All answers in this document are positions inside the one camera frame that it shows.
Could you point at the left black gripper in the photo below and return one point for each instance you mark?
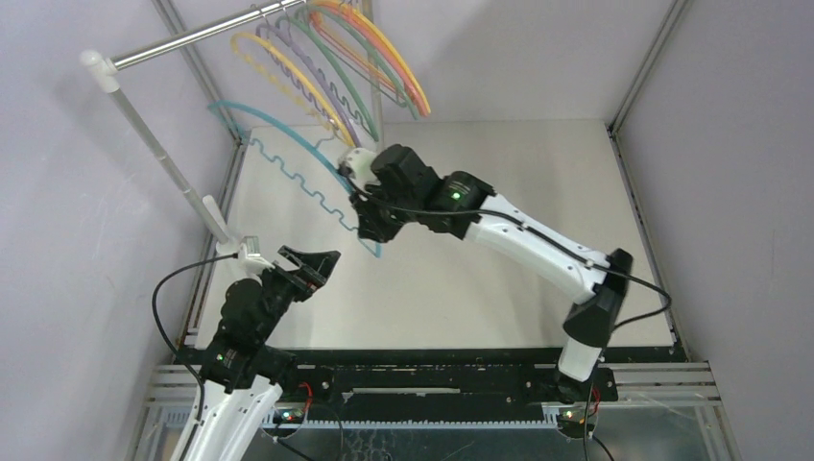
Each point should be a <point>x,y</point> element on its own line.
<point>314,268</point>

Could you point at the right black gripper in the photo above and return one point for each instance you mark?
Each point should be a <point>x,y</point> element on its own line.
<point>373,224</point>

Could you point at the teal wavy hanger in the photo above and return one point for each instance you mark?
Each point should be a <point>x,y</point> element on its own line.
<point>347,93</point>

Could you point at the yellow smooth hanger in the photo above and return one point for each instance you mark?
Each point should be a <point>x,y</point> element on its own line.
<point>381,43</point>

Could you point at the yellow wavy hanger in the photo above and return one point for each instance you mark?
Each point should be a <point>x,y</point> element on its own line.
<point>294,84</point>

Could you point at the purple wavy hanger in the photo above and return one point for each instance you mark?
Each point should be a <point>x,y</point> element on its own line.
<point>335,100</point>

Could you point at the pink hanger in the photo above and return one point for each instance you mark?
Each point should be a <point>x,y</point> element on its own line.
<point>385,62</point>

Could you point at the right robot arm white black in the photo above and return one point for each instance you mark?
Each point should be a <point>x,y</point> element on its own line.
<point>395,187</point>

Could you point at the left circuit board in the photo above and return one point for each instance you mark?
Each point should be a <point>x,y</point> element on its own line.
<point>293,416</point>

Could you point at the circuit board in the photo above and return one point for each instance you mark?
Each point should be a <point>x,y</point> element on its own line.
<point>571,417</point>
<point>293,416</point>

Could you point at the right circuit board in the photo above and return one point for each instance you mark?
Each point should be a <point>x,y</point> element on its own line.
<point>571,417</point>

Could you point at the chrome and white garment rack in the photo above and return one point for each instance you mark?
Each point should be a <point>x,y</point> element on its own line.
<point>124,199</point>

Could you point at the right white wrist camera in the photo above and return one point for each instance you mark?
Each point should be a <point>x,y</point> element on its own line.
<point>356,166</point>

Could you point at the aluminium frame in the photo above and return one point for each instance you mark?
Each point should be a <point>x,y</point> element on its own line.
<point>637,385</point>

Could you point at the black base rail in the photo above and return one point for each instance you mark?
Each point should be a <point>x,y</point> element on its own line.
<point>468,386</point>

